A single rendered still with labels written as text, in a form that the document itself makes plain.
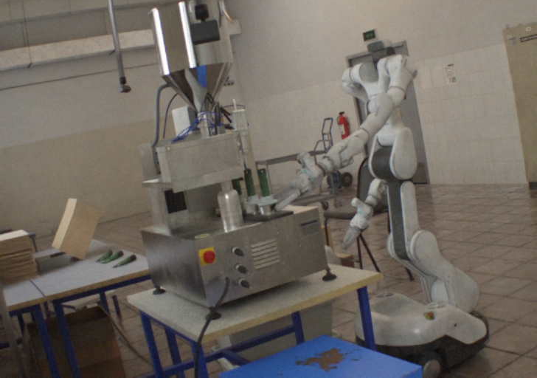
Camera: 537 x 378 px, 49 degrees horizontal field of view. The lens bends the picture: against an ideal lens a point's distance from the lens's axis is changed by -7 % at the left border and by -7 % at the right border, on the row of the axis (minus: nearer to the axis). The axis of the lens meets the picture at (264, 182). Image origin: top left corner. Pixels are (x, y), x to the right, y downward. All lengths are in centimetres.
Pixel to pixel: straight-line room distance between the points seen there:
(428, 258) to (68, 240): 205
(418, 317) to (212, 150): 134
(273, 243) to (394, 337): 99
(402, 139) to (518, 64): 478
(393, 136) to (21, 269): 212
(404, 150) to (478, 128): 575
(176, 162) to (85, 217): 184
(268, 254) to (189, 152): 44
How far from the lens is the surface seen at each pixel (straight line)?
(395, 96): 268
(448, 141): 912
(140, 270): 317
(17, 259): 362
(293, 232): 222
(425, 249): 306
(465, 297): 329
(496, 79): 836
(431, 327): 294
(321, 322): 321
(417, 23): 929
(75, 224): 382
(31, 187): 1238
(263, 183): 221
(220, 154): 211
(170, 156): 204
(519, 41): 759
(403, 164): 296
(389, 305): 327
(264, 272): 218
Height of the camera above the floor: 136
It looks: 6 degrees down
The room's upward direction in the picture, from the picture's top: 11 degrees counter-clockwise
